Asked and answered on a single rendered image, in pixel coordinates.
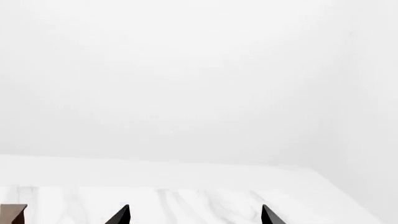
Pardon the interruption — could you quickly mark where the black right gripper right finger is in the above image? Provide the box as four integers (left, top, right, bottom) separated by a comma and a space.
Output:
261, 203, 287, 224

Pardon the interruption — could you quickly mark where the brown wooden cabinet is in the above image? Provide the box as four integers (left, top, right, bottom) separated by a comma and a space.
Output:
0, 203, 29, 224

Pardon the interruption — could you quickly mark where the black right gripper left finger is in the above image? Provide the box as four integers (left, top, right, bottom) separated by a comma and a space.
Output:
104, 203, 131, 224

